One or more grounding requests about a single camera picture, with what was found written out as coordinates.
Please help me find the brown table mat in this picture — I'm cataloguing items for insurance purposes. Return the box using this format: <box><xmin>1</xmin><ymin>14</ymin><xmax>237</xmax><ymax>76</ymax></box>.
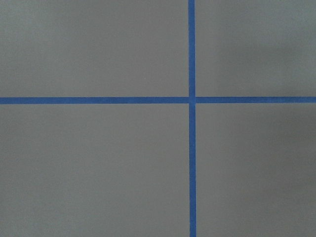
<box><xmin>0</xmin><ymin>0</ymin><xmax>316</xmax><ymax>237</ymax></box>

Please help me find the blue tape strip crossing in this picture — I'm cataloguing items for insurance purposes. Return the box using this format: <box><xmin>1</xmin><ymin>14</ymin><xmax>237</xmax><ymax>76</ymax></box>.
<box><xmin>0</xmin><ymin>96</ymin><xmax>316</xmax><ymax>105</ymax></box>

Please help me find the blue tape strip long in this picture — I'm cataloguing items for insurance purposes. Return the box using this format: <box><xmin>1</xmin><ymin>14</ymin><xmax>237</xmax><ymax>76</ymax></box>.
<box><xmin>188</xmin><ymin>0</ymin><xmax>197</xmax><ymax>237</ymax></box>

